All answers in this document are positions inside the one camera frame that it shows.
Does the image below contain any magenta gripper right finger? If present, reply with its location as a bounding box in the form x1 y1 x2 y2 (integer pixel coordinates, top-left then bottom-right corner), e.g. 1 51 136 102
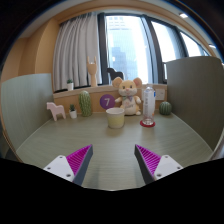
134 145 182 184

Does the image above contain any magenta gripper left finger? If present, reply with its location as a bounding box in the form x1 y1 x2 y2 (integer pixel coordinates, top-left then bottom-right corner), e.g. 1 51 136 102
44 144 93 186

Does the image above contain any clear plastic water bottle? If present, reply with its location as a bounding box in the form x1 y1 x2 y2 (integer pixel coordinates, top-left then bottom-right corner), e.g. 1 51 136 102
143 87 155 125

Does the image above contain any red round coaster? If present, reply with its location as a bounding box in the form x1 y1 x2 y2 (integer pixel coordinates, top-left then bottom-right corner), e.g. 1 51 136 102
140 120 155 128

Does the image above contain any small potted plant on table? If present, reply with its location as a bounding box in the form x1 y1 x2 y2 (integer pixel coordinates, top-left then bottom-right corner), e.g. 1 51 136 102
69 104 77 119

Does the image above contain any round green ceramic cactus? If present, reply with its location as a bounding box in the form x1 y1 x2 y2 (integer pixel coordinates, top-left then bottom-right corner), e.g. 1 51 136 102
159 101 172 115

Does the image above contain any pink wooden horse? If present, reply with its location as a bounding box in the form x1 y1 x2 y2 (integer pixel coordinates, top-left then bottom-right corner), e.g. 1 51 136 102
47 102 66 120

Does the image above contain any pale yellow cup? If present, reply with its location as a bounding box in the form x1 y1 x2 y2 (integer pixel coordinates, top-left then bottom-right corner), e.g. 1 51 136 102
106 108 124 129

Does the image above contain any tall green ceramic cactus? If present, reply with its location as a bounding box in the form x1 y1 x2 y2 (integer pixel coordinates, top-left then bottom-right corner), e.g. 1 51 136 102
79 91 92 117

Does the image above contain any purple number seven disc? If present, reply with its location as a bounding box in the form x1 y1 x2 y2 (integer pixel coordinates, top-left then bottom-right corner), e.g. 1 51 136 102
100 94 115 109

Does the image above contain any small potted plant on sill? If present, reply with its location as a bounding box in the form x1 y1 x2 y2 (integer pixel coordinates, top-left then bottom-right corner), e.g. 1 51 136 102
67 79 74 91

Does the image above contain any plush mouse toy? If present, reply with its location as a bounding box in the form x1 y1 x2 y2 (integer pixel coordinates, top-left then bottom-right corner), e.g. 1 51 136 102
112 77 142 116

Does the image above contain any left green partition panel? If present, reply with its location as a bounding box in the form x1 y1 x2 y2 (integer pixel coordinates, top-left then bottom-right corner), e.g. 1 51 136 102
1 73 53 150

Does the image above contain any green partition panel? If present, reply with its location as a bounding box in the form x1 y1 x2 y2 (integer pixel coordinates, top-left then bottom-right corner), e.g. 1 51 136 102
1 73 53 150
166 56 224 150

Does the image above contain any right green partition panel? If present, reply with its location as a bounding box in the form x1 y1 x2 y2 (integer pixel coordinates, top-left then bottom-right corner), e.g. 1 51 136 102
166 56 224 150

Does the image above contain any black horse figurine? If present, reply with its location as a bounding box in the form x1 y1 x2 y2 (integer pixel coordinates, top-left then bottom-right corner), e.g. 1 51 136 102
107 68 124 81

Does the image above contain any wooden hand sculpture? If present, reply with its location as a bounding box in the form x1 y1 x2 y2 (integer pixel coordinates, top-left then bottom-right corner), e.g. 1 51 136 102
87 60 97 87

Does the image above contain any grey curtain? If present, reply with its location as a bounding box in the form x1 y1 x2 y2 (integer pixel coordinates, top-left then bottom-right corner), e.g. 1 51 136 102
53 12 100 91

